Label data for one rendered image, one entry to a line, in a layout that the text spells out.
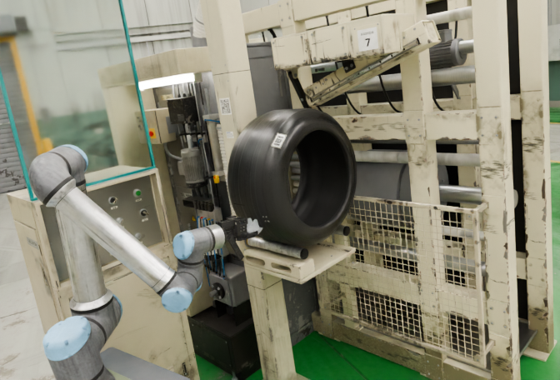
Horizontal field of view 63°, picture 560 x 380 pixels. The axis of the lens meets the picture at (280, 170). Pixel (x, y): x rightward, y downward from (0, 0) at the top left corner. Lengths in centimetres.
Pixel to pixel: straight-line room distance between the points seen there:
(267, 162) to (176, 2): 988
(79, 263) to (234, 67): 102
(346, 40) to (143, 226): 124
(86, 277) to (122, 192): 55
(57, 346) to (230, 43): 133
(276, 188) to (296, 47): 70
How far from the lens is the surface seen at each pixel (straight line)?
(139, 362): 202
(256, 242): 206
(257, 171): 173
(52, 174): 154
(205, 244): 163
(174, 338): 246
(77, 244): 174
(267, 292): 231
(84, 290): 181
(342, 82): 212
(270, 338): 242
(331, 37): 198
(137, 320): 231
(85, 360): 175
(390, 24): 189
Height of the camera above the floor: 162
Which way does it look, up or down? 12 degrees down
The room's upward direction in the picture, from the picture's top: 8 degrees counter-clockwise
